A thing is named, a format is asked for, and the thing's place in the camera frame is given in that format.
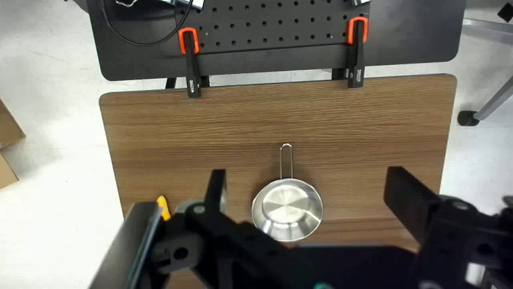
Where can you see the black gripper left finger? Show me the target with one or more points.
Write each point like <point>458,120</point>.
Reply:
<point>217,192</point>

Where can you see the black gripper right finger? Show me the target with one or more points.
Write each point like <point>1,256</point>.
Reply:
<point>410,197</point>

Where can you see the small steel pan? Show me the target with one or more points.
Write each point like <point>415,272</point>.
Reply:
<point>288,208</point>

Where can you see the grey leg with black foot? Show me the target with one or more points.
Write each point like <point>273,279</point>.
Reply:
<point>490,104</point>

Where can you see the black orange bar clamp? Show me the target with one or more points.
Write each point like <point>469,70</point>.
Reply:
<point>192,57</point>
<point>357,48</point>

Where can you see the black perforated table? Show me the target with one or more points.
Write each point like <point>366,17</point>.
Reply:
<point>407,32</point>

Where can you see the brown cardboard box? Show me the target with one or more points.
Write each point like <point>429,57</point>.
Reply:
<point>9,128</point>
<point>7,170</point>

